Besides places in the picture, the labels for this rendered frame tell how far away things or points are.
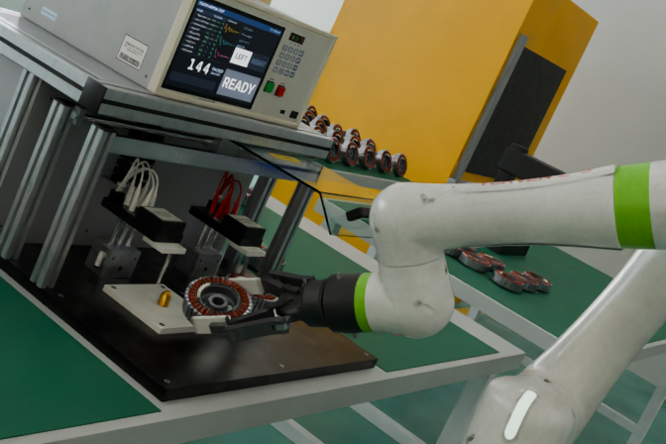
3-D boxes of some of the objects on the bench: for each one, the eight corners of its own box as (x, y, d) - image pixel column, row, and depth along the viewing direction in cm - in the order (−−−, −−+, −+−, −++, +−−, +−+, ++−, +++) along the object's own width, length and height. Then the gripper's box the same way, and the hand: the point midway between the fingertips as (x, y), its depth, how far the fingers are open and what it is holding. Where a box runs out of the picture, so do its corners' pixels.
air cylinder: (131, 277, 178) (142, 251, 177) (101, 277, 172) (113, 250, 171) (113, 265, 180) (124, 238, 180) (83, 264, 174) (94, 237, 173)
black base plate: (374, 368, 196) (379, 358, 195) (161, 402, 141) (166, 388, 141) (214, 259, 219) (218, 250, 219) (-21, 252, 165) (-16, 240, 164)
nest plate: (216, 330, 171) (218, 324, 171) (159, 334, 159) (162, 328, 158) (161, 289, 179) (163, 283, 179) (101, 289, 166) (104, 283, 166)
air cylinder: (213, 277, 199) (224, 254, 198) (189, 277, 192) (200, 253, 191) (196, 266, 201) (207, 242, 200) (172, 266, 195) (183, 241, 194)
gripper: (310, 367, 143) (183, 365, 152) (361, 284, 163) (246, 287, 172) (297, 324, 140) (169, 324, 150) (351, 246, 160) (234, 251, 169)
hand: (220, 304), depth 160 cm, fingers closed on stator, 11 cm apart
